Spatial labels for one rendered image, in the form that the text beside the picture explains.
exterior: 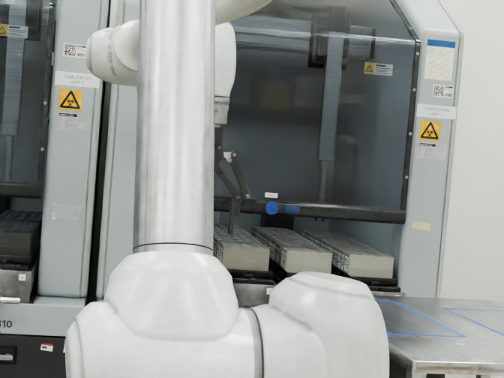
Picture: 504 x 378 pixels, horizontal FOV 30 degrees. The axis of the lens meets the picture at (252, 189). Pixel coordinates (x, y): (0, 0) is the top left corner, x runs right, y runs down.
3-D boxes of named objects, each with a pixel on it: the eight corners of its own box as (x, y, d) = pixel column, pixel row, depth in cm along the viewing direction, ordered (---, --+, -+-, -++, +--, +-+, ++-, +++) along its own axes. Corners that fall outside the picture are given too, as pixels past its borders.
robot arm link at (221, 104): (232, 97, 183) (230, 128, 183) (226, 98, 192) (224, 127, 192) (186, 94, 181) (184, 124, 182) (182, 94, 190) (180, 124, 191)
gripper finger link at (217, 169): (202, 157, 190) (208, 152, 190) (235, 200, 191) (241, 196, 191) (204, 157, 186) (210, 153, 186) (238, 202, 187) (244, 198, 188)
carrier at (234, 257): (267, 273, 225) (269, 248, 225) (268, 274, 223) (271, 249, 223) (219, 270, 223) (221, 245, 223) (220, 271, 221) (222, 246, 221)
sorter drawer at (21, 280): (0, 257, 273) (2, 226, 273) (49, 260, 275) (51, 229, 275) (-38, 304, 201) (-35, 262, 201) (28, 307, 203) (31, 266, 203)
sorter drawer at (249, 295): (190, 268, 282) (193, 239, 281) (236, 271, 284) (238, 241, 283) (219, 317, 210) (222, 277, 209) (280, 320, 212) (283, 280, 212)
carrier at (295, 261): (329, 277, 228) (331, 252, 227) (331, 278, 226) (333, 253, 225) (282, 274, 226) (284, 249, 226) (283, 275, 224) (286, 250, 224)
